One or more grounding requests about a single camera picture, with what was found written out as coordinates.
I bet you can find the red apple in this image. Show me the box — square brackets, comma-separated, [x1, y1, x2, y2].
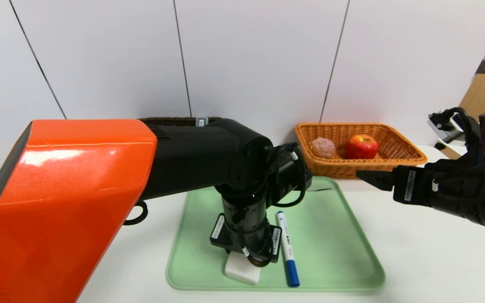
[345, 134, 380, 159]

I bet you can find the orange wicker basket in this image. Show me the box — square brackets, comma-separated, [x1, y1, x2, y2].
[295, 122, 428, 181]

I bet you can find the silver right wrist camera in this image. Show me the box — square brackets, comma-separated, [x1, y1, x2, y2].
[428, 112, 466, 144]

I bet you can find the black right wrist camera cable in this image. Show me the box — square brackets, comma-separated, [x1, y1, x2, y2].
[440, 107, 481, 146]

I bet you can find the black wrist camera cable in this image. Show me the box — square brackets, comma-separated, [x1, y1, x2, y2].
[440, 107, 481, 146]
[268, 143, 313, 209]

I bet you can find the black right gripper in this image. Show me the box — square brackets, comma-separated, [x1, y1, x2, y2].
[356, 159, 462, 218]

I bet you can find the white soap block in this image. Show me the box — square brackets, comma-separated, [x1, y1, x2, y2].
[224, 251, 262, 285]

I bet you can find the white blue marker pen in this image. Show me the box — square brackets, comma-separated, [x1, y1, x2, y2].
[276, 211, 301, 288]

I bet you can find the dark brown wicker basket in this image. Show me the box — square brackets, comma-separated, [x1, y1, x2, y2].
[139, 117, 223, 127]

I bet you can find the black left wrist camera cable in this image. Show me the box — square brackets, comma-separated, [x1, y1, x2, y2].
[268, 143, 313, 209]

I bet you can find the pink yellow bread bun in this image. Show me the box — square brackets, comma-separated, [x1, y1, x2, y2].
[312, 137, 336, 159]

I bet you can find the light green plastic tray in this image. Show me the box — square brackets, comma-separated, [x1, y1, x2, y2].
[166, 175, 385, 292]

